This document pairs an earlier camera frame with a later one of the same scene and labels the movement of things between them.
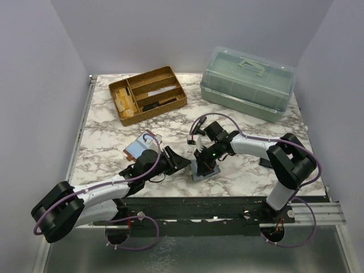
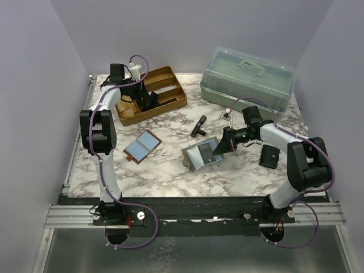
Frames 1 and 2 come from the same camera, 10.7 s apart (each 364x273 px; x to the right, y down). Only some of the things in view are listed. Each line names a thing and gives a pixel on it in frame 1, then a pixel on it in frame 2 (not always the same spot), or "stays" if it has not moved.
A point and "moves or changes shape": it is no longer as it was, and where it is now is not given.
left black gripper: (174, 161) -> (142, 94)
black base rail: (194, 215) stays
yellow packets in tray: (125, 103) stays
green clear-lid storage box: (257, 86) stays
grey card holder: (193, 165) moves or changes shape
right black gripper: (204, 165) -> (225, 145)
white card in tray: (158, 91) stays
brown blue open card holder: (147, 140) stays
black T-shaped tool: (197, 128) stays
